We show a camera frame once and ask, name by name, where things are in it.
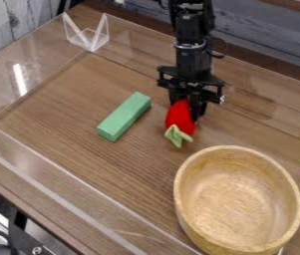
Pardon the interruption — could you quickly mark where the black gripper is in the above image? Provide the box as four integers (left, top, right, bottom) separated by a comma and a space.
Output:
156, 44, 223, 122

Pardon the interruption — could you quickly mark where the red plush strawberry toy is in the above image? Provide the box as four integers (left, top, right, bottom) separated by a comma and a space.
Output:
163, 99, 195, 148

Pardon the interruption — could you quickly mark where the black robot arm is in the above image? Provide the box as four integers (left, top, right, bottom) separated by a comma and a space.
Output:
156, 0, 225, 122

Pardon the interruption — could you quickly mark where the green rectangular block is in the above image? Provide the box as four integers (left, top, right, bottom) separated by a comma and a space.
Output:
96, 92, 151, 141

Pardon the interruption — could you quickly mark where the wooden bowl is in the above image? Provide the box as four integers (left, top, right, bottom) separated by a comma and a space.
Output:
172, 145, 300, 255

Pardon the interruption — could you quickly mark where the clear acrylic tray enclosure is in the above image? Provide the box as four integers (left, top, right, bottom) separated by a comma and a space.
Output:
0, 11, 300, 255

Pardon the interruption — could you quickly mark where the black metal bracket with bolt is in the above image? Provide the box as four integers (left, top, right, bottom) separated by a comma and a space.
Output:
8, 211, 55, 255

